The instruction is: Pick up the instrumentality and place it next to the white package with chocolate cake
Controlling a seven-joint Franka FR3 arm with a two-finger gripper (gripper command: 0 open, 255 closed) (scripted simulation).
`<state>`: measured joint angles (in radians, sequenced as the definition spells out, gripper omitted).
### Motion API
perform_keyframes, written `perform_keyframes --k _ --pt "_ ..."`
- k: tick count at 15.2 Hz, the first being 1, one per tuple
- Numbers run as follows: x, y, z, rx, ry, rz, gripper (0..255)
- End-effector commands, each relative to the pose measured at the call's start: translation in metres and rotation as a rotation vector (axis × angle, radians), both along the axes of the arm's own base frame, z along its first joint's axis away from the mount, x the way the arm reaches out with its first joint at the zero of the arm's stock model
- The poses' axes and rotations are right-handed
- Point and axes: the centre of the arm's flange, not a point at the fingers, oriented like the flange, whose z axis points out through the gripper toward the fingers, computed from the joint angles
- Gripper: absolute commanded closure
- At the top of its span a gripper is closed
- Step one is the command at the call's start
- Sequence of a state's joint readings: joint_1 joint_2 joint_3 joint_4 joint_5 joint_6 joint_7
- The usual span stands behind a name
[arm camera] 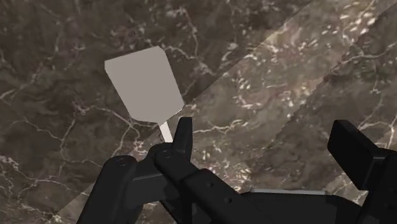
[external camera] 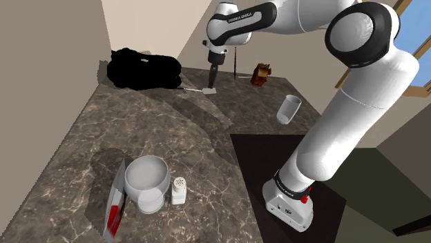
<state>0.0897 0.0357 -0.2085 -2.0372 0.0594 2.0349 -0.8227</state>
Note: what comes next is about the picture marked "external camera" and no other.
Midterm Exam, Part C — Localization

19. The grey and red flat box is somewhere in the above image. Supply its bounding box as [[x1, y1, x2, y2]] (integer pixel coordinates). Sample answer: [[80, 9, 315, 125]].
[[102, 157, 128, 243]]

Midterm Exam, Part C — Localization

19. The brown boxy object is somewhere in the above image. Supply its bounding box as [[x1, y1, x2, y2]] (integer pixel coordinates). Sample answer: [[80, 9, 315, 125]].
[[250, 62, 273, 88]]

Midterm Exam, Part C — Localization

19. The white spatula with dark handle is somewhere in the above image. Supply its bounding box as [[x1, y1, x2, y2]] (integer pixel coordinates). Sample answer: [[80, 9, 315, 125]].
[[178, 86, 218, 96]]

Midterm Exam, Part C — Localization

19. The black bulky rounded object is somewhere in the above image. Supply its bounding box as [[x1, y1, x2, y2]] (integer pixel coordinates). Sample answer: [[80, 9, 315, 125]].
[[106, 47, 183, 91]]

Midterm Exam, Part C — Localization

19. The white footed bowl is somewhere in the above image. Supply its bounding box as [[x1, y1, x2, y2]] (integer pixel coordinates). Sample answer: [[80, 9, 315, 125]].
[[124, 155, 171, 215]]

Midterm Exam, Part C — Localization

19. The white shaker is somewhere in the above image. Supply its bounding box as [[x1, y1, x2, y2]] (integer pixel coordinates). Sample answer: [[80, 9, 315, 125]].
[[170, 176, 188, 206]]

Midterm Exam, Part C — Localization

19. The white cup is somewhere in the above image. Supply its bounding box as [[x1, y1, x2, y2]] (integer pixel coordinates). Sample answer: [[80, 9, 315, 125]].
[[276, 94, 303, 126]]

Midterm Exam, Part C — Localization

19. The dark robot stand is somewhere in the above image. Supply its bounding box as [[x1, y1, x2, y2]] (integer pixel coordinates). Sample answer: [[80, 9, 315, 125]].
[[229, 133, 347, 243]]

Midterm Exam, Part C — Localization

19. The wood framed window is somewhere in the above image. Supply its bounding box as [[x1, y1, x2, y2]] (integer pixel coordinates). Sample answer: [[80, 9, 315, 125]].
[[334, 0, 431, 99]]

